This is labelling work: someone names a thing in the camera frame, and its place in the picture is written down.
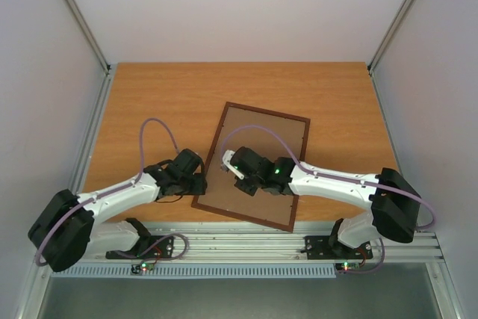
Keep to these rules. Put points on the right aluminium corner post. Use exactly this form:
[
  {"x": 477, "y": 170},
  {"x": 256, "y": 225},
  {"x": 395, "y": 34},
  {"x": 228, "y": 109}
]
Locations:
[{"x": 393, "y": 28}]

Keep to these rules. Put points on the left aluminium corner post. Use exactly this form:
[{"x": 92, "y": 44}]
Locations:
[{"x": 88, "y": 34}]

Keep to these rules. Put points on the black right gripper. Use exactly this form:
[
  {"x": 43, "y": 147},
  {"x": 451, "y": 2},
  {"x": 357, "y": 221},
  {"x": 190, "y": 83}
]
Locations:
[{"x": 243, "y": 184}]

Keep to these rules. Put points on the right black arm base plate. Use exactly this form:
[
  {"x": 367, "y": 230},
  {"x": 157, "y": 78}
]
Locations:
[{"x": 321, "y": 247}]

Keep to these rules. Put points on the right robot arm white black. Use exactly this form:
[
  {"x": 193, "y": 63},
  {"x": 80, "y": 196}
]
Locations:
[{"x": 389, "y": 203}]

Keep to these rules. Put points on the small circuit board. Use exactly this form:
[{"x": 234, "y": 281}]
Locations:
[
  {"x": 346, "y": 266},
  {"x": 143, "y": 268}
]

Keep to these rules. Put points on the brown wooden picture frame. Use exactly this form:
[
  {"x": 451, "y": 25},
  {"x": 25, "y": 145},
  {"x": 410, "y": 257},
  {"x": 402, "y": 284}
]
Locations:
[{"x": 249, "y": 168}]

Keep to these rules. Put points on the grey slotted cable duct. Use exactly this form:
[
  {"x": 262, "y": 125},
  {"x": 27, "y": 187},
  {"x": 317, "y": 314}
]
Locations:
[{"x": 200, "y": 271}]

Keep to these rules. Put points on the left small circuit board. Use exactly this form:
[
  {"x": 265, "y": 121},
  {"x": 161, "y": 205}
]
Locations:
[{"x": 143, "y": 268}]

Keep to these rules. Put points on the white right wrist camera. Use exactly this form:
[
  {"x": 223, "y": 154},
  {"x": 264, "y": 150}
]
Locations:
[{"x": 233, "y": 164}]

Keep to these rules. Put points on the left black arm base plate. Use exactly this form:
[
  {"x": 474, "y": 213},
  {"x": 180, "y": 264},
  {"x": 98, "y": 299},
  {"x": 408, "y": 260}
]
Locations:
[{"x": 146, "y": 248}]

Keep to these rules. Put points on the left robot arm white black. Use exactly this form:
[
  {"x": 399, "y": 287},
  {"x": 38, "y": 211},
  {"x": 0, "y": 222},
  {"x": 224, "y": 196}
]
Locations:
[{"x": 71, "y": 225}]

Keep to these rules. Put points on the aluminium corner post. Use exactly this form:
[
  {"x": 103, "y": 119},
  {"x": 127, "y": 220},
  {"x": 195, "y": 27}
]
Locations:
[
  {"x": 393, "y": 28},
  {"x": 88, "y": 34}
]

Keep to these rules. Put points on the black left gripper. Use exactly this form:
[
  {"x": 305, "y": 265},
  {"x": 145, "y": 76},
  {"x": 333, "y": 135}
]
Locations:
[{"x": 200, "y": 187}]

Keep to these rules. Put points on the aluminium rail base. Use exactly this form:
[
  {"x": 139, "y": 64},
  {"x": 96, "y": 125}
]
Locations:
[{"x": 235, "y": 242}]

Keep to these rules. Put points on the right small circuit board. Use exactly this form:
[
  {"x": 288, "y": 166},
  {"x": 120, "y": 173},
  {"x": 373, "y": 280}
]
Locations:
[{"x": 346, "y": 266}]

